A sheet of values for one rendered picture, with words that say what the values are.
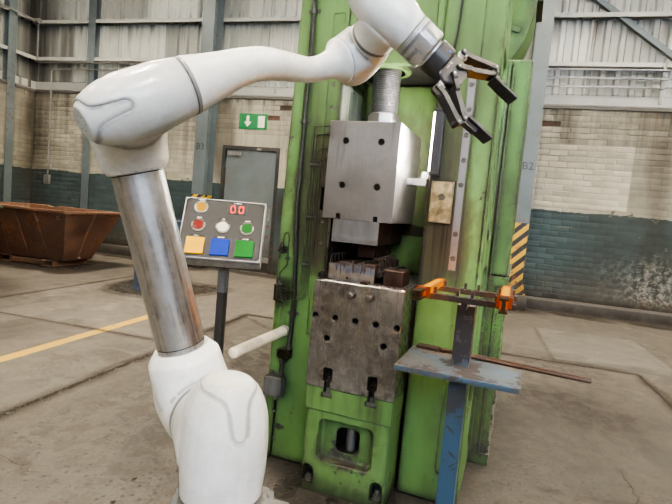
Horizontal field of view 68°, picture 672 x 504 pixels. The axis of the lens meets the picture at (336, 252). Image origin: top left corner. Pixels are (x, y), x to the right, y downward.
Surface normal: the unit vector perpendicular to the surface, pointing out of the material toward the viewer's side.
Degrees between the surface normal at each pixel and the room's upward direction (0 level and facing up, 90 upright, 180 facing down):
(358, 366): 90
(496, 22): 90
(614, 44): 90
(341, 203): 90
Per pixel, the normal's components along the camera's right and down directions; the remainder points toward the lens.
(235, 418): 0.45, -0.22
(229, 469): 0.32, 0.08
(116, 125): 0.35, 0.56
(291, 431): -0.35, 0.05
